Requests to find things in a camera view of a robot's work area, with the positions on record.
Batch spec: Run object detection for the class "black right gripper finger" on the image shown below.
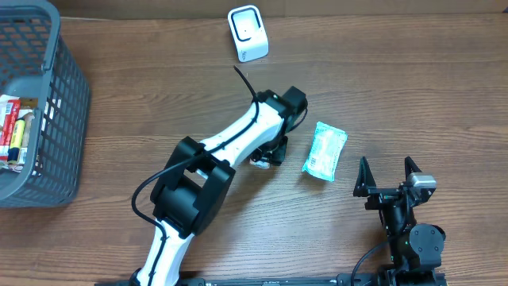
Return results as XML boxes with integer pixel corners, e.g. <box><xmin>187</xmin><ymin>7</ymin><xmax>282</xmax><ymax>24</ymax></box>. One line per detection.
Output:
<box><xmin>353</xmin><ymin>157</ymin><xmax>376</xmax><ymax>197</ymax></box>
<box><xmin>404</xmin><ymin>156</ymin><xmax>421</xmax><ymax>179</ymax></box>

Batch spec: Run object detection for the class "teal tissue packet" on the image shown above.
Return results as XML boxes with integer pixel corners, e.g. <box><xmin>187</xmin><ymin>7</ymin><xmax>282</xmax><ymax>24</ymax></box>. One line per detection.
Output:
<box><xmin>302</xmin><ymin>122</ymin><xmax>348</xmax><ymax>182</ymax></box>

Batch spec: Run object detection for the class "yellow black marker pen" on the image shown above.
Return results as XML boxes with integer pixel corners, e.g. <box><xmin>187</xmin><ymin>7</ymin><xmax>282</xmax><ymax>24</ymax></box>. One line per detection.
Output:
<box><xmin>7</xmin><ymin>118</ymin><xmax>25</xmax><ymax>164</ymax></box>

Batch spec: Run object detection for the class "red snack bar packet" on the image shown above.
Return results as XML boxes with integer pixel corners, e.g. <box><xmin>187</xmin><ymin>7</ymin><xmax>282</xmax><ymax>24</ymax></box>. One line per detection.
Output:
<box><xmin>1</xmin><ymin>96</ymin><xmax>21</xmax><ymax>162</ymax></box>

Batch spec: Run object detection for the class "orange tissue packet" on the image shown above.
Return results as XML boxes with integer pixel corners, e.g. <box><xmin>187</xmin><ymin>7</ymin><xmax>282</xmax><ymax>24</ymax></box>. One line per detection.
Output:
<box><xmin>249</xmin><ymin>159</ymin><xmax>271</xmax><ymax>169</ymax></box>

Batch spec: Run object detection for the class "beige snack pouch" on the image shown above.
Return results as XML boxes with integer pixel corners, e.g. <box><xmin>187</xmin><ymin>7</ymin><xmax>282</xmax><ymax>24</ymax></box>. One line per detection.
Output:
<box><xmin>1</xmin><ymin>95</ymin><xmax>38</xmax><ymax>172</ymax></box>

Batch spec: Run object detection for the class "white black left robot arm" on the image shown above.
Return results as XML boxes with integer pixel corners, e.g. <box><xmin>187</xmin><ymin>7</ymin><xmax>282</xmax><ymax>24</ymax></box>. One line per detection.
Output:
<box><xmin>128</xmin><ymin>87</ymin><xmax>308</xmax><ymax>285</ymax></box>

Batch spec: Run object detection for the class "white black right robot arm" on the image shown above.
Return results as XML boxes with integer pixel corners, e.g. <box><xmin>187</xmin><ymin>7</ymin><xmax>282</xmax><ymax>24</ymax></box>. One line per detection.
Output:
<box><xmin>350</xmin><ymin>157</ymin><xmax>446</xmax><ymax>286</ymax></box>

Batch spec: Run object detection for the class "white barcode scanner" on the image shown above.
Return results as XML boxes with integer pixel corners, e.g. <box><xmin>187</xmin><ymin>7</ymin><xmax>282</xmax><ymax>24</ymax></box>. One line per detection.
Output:
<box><xmin>227</xmin><ymin>5</ymin><xmax>269</xmax><ymax>63</ymax></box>

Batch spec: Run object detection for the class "grey plastic basket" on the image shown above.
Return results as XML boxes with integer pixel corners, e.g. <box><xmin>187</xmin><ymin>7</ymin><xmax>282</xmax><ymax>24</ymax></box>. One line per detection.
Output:
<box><xmin>1</xmin><ymin>1</ymin><xmax>91</xmax><ymax>208</ymax></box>

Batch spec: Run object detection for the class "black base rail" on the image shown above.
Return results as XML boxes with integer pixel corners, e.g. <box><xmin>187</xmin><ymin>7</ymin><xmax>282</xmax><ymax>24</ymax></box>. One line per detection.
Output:
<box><xmin>95</xmin><ymin>273</ymin><xmax>448</xmax><ymax>286</ymax></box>

